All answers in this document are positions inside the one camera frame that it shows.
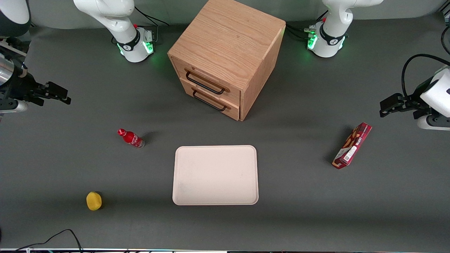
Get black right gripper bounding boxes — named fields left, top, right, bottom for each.
left=0, top=69, right=71, bottom=106

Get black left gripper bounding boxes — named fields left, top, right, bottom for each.
left=379, top=77, right=440, bottom=120

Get black metal drawer handle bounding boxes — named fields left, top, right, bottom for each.
left=185, top=70, right=231, bottom=95
left=192, top=89, right=228, bottom=112

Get wooden drawer with deep tray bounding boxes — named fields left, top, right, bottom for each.
left=170, top=56, right=242, bottom=106

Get wooden drawer front panel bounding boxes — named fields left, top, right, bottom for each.
left=180, top=77, right=241, bottom=121

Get wooden drawer cabinet body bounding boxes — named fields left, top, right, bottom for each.
left=167, top=0, right=286, bottom=122

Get red tartan cookie box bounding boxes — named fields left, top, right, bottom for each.
left=332, top=122, right=372, bottom=170

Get red soda bottle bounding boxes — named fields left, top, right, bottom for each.
left=117, top=128, right=145, bottom=149

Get yellow lemon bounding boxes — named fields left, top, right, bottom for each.
left=86, top=192, right=103, bottom=211

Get beige plastic tray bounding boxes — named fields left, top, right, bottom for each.
left=172, top=145, right=259, bottom=206

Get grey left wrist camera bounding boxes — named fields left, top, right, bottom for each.
left=417, top=114, right=450, bottom=131

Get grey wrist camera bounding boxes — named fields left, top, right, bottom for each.
left=0, top=99, right=29, bottom=113
left=417, top=114, right=450, bottom=131

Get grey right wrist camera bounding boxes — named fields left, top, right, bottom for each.
left=0, top=99, right=29, bottom=113

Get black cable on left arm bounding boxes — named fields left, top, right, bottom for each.
left=401, top=54, right=450, bottom=99

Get white frame bar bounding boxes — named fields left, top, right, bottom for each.
left=0, top=38, right=28, bottom=57

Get black hanging cable loop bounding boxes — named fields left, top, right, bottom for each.
left=441, top=25, right=450, bottom=55

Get black right arm base cable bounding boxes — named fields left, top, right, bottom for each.
left=135, top=6, right=170, bottom=44

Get black left arm base cables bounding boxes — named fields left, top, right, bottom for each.
left=286, top=22, right=317, bottom=42

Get black cable at table edge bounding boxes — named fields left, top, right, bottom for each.
left=14, top=229, right=83, bottom=253

